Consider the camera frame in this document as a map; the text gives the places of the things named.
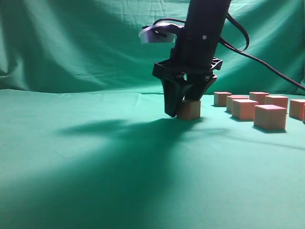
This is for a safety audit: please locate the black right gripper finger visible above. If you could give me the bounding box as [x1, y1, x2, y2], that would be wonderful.
[184, 73, 217, 100]
[162, 78, 191, 117]

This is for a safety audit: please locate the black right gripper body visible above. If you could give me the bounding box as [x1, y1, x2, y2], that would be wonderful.
[152, 0, 231, 79]

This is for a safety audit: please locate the right-column red cube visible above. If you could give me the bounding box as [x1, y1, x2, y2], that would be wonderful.
[177, 100, 201, 120]
[264, 95, 288, 109]
[289, 99, 305, 120]
[249, 92, 269, 105]

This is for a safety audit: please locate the left-column red cube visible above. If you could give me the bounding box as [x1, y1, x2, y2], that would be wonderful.
[214, 92, 232, 107]
[226, 95, 248, 113]
[231, 99, 258, 120]
[254, 104, 287, 130]

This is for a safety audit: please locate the green cloth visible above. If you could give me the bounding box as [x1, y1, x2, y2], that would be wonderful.
[0, 0, 305, 229]

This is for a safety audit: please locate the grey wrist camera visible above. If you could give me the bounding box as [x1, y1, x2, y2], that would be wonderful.
[138, 22, 183, 44]

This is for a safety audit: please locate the black cable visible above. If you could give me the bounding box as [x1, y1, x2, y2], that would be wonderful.
[152, 11, 305, 91]

